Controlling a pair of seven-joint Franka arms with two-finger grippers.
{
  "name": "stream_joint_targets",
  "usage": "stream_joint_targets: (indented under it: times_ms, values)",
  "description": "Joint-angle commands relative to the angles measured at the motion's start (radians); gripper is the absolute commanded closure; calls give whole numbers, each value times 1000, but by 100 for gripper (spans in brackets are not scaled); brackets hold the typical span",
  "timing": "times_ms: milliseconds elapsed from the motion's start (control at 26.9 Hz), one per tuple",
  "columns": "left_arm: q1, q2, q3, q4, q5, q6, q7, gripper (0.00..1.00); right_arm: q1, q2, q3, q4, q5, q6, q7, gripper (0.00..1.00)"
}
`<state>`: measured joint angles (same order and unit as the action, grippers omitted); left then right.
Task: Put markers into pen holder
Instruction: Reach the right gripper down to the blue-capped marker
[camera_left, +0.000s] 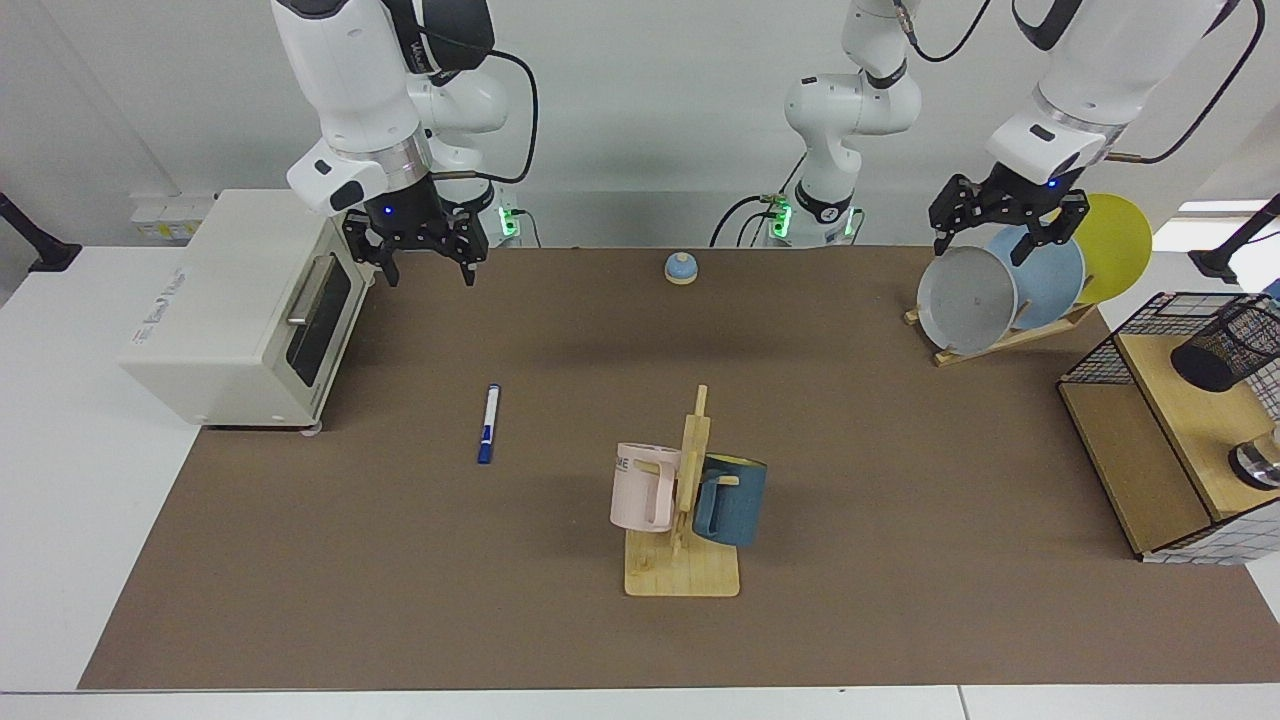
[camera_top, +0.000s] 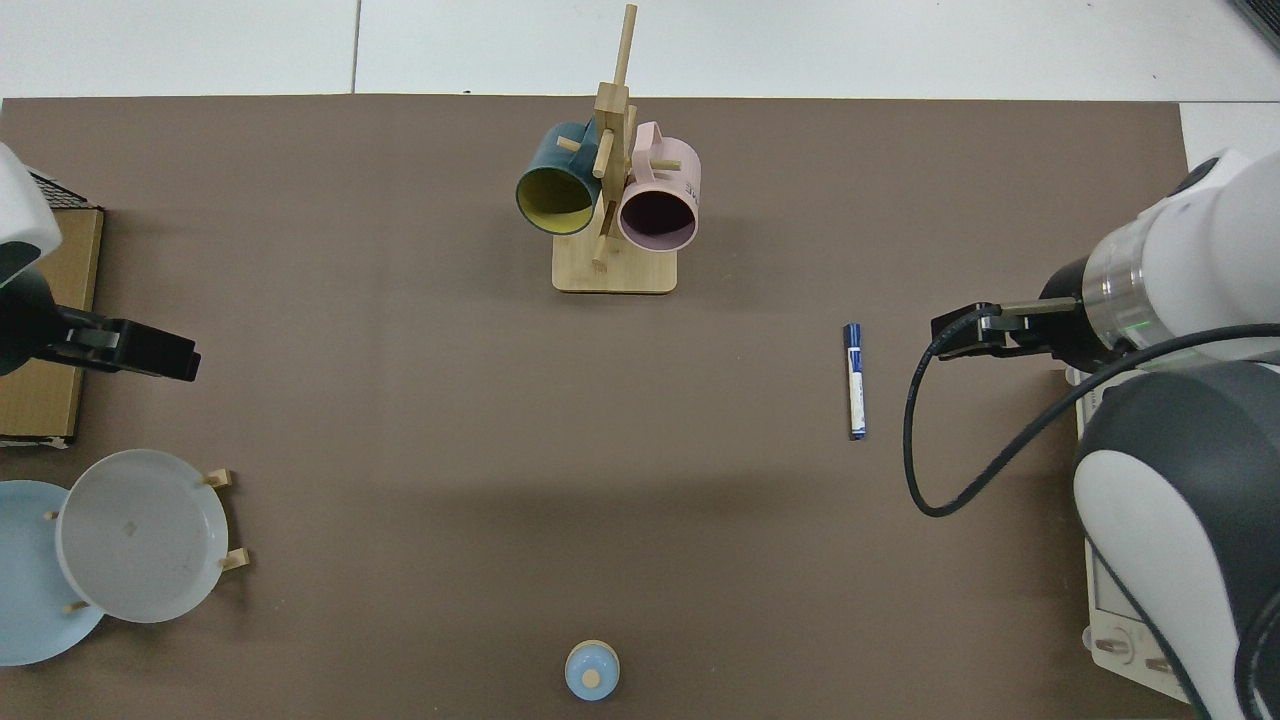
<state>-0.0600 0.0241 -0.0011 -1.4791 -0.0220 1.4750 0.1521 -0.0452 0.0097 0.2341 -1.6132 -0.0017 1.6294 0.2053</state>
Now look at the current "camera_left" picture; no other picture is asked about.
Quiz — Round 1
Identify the silver metal cup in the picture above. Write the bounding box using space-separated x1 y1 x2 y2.
1228 425 1280 491

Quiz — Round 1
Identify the grey plate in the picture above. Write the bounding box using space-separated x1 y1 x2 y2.
916 246 1019 356

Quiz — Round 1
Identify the light blue plate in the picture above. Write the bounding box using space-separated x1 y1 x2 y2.
985 222 1087 331

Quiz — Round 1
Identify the dark blue cup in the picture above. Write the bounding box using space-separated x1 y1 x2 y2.
692 454 769 548

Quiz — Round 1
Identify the wooden cup stand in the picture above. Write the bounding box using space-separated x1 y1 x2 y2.
624 384 742 598

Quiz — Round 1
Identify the blue and white marker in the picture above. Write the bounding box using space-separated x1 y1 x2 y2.
476 384 502 465

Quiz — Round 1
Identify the white wall socket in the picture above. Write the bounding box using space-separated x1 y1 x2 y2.
130 195 216 246

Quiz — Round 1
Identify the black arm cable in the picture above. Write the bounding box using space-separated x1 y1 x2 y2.
440 48 541 185
893 0 1267 166

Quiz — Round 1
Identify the black base cable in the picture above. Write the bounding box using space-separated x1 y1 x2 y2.
709 150 807 248

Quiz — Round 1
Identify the brown table cloth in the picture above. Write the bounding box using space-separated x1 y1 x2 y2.
78 245 1280 691

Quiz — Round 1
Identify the wooden plate rack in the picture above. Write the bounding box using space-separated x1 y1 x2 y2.
904 300 1099 368

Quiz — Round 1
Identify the black camera stand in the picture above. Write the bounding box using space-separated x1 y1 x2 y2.
1188 195 1280 284
0 192 83 273

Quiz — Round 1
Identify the pale toaster oven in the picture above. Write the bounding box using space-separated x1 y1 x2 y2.
118 188 379 433

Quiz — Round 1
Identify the wire basket with wooden floor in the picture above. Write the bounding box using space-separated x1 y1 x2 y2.
1058 291 1280 561

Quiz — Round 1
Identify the black mesh pen holder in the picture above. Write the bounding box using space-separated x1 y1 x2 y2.
1170 300 1280 393

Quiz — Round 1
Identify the pink cup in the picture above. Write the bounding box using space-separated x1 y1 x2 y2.
610 442 683 533

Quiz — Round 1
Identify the yellow plate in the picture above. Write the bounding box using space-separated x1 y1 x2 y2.
1048 193 1154 305

